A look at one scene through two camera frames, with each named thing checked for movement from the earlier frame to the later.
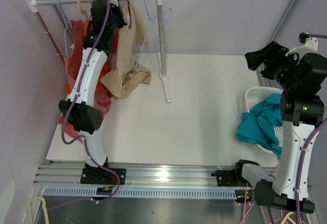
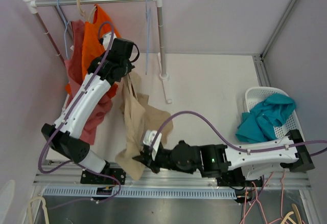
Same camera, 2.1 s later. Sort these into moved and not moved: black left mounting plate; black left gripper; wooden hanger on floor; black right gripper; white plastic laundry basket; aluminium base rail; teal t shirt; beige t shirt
Moved: black right gripper; black left gripper; beige t shirt
Not moved: black left mounting plate; aluminium base rail; white plastic laundry basket; wooden hanger on floor; teal t shirt
